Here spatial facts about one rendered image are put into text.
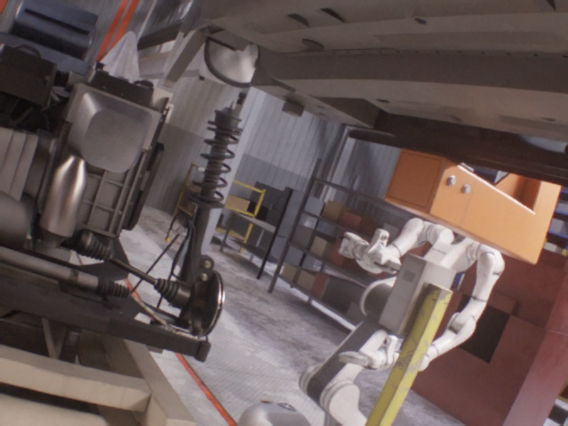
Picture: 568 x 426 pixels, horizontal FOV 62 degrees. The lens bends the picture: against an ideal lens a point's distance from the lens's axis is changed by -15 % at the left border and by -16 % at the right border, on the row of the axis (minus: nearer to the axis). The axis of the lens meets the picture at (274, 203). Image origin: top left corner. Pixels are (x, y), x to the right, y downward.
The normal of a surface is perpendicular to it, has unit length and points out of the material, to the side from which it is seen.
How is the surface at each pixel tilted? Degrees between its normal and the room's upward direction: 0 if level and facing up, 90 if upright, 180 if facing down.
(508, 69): 98
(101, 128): 90
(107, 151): 90
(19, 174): 90
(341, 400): 90
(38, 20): 64
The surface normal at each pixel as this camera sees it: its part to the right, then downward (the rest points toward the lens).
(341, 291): 0.39, 0.18
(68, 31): 0.57, -0.22
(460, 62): -0.85, -0.15
